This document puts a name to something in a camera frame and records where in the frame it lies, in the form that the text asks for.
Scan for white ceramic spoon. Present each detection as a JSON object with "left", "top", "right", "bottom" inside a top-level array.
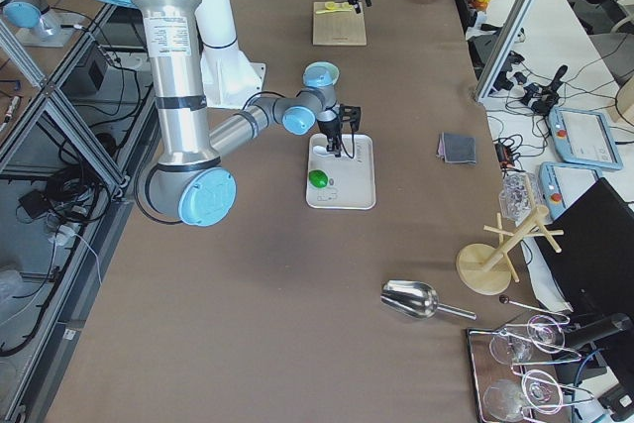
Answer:
[{"left": 311, "top": 146, "right": 331, "bottom": 157}]

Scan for light green bowl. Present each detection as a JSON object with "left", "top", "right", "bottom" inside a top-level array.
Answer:
[{"left": 302, "top": 61, "right": 340, "bottom": 90}]

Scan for yellow plastic knife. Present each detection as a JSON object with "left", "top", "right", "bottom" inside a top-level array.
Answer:
[{"left": 315, "top": 8, "right": 345, "bottom": 15}]

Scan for wooden cutting board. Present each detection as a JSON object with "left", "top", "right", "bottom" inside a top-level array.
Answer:
[{"left": 312, "top": 1, "right": 367, "bottom": 47}]

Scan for green lime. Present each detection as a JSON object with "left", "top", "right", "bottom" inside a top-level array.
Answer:
[{"left": 308, "top": 169, "right": 329, "bottom": 189}]

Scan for cream rabbit tray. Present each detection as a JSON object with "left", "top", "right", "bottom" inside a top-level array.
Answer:
[{"left": 305, "top": 134, "right": 376, "bottom": 210}]

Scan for folded grey cloth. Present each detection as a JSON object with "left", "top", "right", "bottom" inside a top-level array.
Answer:
[{"left": 437, "top": 132, "right": 477, "bottom": 164}]

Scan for metal scoop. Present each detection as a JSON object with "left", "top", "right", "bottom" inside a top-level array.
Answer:
[{"left": 380, "top": 279, "right": 477, "bottom": 320}]

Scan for wooden cup tree stand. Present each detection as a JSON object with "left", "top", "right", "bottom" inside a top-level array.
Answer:
[{"left": 456, "top": 177, "right": 564, "bottom": 295}]

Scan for lower teach pendant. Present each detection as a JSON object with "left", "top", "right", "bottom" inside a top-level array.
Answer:
[{"left": 538, "top": 161, "right": 603, "bottom": 219}]

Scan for teach pendant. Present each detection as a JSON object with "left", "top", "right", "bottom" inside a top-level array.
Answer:
[
  {"left": 538, "top": 161, "right": 603, "bottom": 219},
  {"left": 548, "top": 106, "right": 623, "bottom": 170}
]

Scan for upper teach pendant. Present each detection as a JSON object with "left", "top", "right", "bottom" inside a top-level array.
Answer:
[{"left": 548, "top": 106, "right": 623, "bottom": 170}]

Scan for black monitor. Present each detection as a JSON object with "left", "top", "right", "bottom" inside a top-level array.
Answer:
[{"left": 536, "top": 178, "right": 633, "bottom": 316}]

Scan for mirror tray with glass rack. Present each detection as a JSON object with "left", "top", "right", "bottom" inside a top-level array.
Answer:
[{"left": 466, "top": 314, "right": 593, "bottom": 422}]

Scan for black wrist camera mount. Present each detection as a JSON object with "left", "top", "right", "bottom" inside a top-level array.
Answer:
[{"left": 339, "top": 104, "right": 362, "bottom": 133}]

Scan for aluminium frame post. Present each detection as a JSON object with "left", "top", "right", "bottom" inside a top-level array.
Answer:
[{"left": 474, "top": 0, "right": 535, "bottom": 102}]

